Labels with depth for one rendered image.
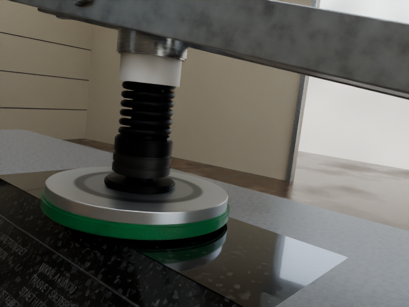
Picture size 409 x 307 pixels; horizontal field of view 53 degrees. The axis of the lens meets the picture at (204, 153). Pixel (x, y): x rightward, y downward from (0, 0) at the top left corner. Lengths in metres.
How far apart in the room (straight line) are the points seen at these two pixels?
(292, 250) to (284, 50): 0.20
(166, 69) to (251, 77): 5.21
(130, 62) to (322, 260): 0.29
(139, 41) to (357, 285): 0.32
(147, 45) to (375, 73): 0.23
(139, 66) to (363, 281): 0.31
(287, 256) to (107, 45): 6.79
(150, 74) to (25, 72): 6.10
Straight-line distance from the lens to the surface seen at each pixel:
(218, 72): 5.89
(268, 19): 0.37
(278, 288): 0.36
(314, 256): 0.44
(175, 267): 0.37
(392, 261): 0.48
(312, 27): 0.36
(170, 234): 0.41
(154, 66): 0.45
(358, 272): 0.43
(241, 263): 0.39
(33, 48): 6.61
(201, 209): 0.43
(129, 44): 0.46
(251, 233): 0.48
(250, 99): 5.65
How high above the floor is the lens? 1.02
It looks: 8 degrees down
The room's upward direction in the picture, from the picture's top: 7 degrees clockwise
